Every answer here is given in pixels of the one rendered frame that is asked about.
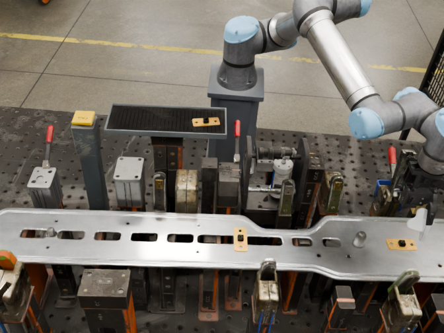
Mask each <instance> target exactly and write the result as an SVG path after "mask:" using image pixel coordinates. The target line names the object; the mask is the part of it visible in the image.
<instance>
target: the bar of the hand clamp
mask: <svg viewBox="0 0 444 333"><path fill-rule="evenodd" d="M415 156H416V153H415V151H414V150H411V149H402V150H401V152H400V156H399V158H398V162H397V165H396V168H395V171H394V174H393V178H392V181H391V183H390V187H389V191H390V198H389V202H391V199H392V196H393V194H394V189H395V188H394V187H395V184H396V182H397V180H398V177H399V175H400V173H402V174H404V172H405V170H406V167H407V166H408V163H409V161H417V160H416V158H415ZM402 183H403V181H402V179H401V178H400V180H399V182H398V184H402ZM399 199H400V192H398V197H396V200H397V202H400V200H399Z"/></svg>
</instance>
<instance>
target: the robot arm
mask: <svg viewBox="0 0 444 333"><path fill-rule="evenodd" d="M371 2H372V0H294V1H293V8H292V11H290V12H288V13H278V14H276V15H274V16H273V17H272V18H268V19H264V20H257V19H256V18H254V17H250V16H248V17H246V16H239V17H235V18H232V19H231V20H230V21H229V22H228V23H227V24H226V26H225V32H224V35H223V37H224V45H223V61H222V63H221V65H220V68H219V70H218V72H217V82H218V83H219V84H220V85H221V86H222V87H223V88H225V89H228V90H231V91H247V90H249V89H252V88H253V87H254V86H255V85H256V83H257V73H256V68H255V64H254V60H255V55H258V54H264V53H268V52H275V51H279V50H288V49H289V48H292V47H293V46H295V45H296V43H297V42H298V41H297V40H298V39H299V37H300V36H302V37H303V38H307V39H308V41H309V42H310V44H311V46H312V47H313V49H314V51H315V52H316V54H317V56H318V58H319V59H320V61H321V62H322V64H323V66H324V68H325V69H326V71H327V72H328V74H329V76H330V78H331V79H332V81H333V82H334V84H335V86H336V88H337V89H338V91H339V92H340V94H341V95H342V98H343V99H344V101H345V102H346V104H347V105H348V108H349V109H350V111H351V113H350V115H349V118H348V125H349V126H350V131H351V134H352V135H353V136H354V137H355V138H357V139H359V140H366V139H375V138H378V137H380V136H383V135H387V134H390V133H394V132H398V131H402V130H407V129H410V128H414V129H415V130H416V131H417V132H418V133H420V134H421V135H422V136H424V137H425V138H426V141H425V143H424V146H423V147H422V150H421V152H420V154H419V157H418V161H409V163H408V166H407V167H406V170H405V172H404V174H402V173H400V175H399V177H398V180H397V182H396V184H395V187H394V188H399V189H395V190H394V191H395V192H400V199H399V200H400V203H401V204H402V207H408V208H416V207H417V206H423V205H426V207H425V208H424V207H420V208H418V209H417V212H416V216H415V217H414V218H412V219H409V220H408V221H407V227H408V228H410V229H414V230H417V231H420V237H419V241H423V239H424V237H425V236H426V235H427V233H428V231H429V230H430V228H431V226H432V224H433V220H434V218H435V214H436V209H437V198H438V191H437V190H438V189H442V190H444V108H441V107H440V106H438V105H437V104H436V103H434V101H432V100H431V99H430V98H428V97H427V95H426V94H424V93H423V92H420V91H419V90H418V89H416V88H414V87H406V88H404V89H403V90H402V91H399V92H398V93H397V94H396V95H395V97H394V98H393V100H392V101H388V102H384V101H383V99H382V98H381V96H380V94H379V93H378V92H377V90H376V88H375V87H374V86H373V84H372V82H371V81H370V79H369V78H368V76H367V74H366V73H365V72H364V70H363V68H362V66H361V65H360V64H359V62H358V60H357V59H356V57H355V56H354V54H353V52H352V51H351V50H350V48H349V46H348V45H347V43H346V41H345V40H344V38H343V37H342V35H341V34H340V32H339V30H338V29H337V28H336V26H335V25H336V24H339V23H341V22H343V21H345V20H348V19H353V18H357V19H358V18H359V17H363V16H365V15H366V14H367V13H368V11H369V10H370V7H371ZM400 178H401V179H402V181H403V183H402V184H398V182H399V180H400Z"/></svg>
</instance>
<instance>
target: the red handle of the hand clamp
mask: <svg viewBox="0 0 444 333"><path fill-rule="evenodd" d="M388 163H389V165H390V183H391V181H392V178H393V174H394V171H395V168H396V148H394V147H390V148H388ZM392 197H393V198H396V197H398V192H395V191H394V194H393V196H392Z"/></svg>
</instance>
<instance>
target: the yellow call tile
mask: <svg viewBox="0 0 444 333"><path fill-rule="evenodd" d="M94 115H95V112H93V111H78V110H76V111H75V115H74V117H73V120H72V122H71V123H72V125H84V126H91V125H92V123H93V120H94Z"/></svg>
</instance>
